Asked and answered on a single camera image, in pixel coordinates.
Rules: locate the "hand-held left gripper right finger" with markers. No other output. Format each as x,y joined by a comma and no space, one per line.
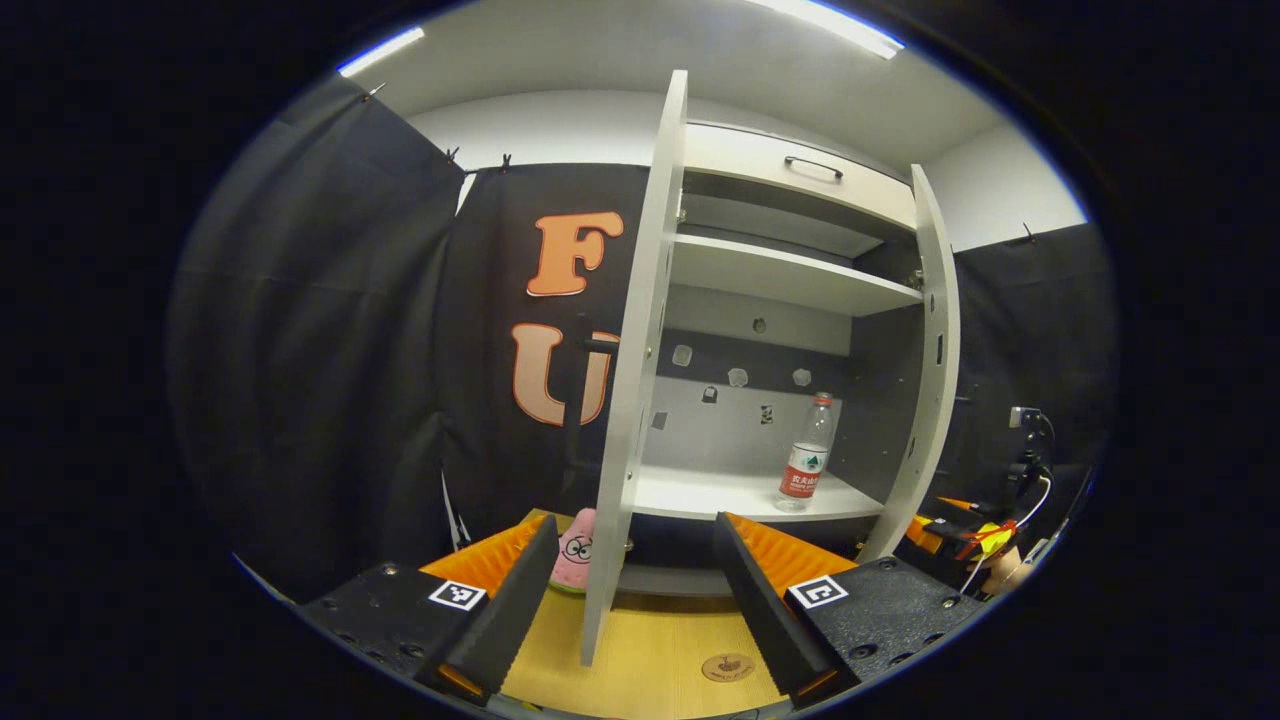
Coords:
760,610

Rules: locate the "clear plastic bottle red label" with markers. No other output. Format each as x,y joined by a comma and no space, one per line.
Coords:
805,470

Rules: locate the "black backdrop cloth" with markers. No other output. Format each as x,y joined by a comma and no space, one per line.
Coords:
330,350

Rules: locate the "white cabinet drawer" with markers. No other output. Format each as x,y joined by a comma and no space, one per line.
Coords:
760,165

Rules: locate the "white cabinet door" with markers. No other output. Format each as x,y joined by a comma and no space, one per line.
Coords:
630,400
930,380

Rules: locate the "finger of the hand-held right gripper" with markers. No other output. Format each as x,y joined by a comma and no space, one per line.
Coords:
975,522
927,537

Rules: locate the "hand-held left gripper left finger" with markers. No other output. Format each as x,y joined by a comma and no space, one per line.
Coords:
510,620

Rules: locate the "white and grey cabinet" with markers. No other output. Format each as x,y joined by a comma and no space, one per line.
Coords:
760,430

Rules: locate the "pink star plush toy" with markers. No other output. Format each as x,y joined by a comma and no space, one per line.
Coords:
577,555

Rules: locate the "ceiling strip light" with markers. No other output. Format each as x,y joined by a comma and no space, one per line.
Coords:
380,52
830,25

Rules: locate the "white cabinet shelf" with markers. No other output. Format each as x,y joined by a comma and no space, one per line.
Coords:
780,275
710,495

